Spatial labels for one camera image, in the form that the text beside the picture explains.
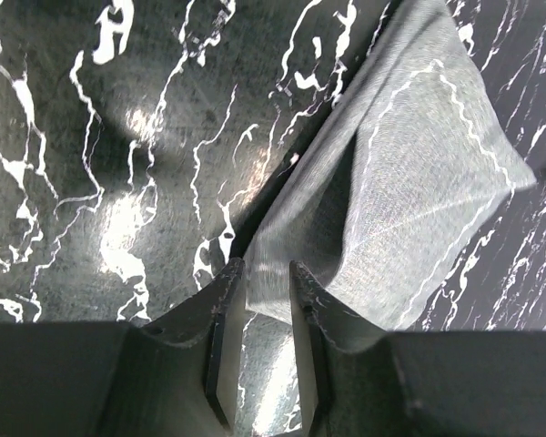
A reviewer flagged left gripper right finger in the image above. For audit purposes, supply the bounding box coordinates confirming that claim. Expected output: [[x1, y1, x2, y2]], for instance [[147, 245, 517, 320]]
[[289, 262, 546, 436]]

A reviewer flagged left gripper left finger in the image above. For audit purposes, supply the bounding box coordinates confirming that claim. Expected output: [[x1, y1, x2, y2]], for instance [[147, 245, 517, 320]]
[[0, 259, 245, 436]]

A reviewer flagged grey stitched cloth napkin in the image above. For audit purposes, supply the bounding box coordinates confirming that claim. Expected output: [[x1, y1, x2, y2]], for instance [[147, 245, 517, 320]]
[[246, 1, 536, 330]]

